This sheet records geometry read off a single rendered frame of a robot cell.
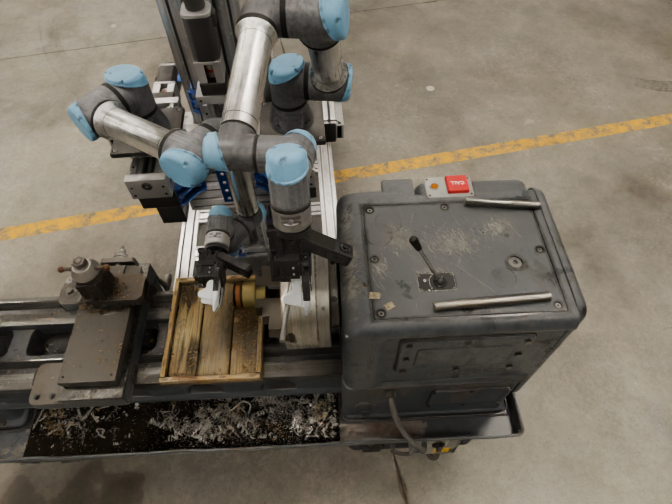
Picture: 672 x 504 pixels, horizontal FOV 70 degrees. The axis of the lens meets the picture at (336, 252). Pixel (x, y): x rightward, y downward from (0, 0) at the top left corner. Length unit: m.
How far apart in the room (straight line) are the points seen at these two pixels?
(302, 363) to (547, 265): 0.76
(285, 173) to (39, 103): 3.57
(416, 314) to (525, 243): 0.36
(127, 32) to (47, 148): 1.41
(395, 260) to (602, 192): 2.35
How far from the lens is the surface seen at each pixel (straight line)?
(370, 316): 1.15
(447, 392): 1.62
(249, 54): 1.11
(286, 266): 0.96
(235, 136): 0.98
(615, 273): 3.08
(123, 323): 1.60
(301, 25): 1.19
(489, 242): 1.32
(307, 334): 1.28
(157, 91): 2.07
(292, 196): 0.87
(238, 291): 1.37
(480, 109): 3.75
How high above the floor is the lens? 2.28
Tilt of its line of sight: 55 degrees down
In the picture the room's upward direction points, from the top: 1 degrees counter-clockwise
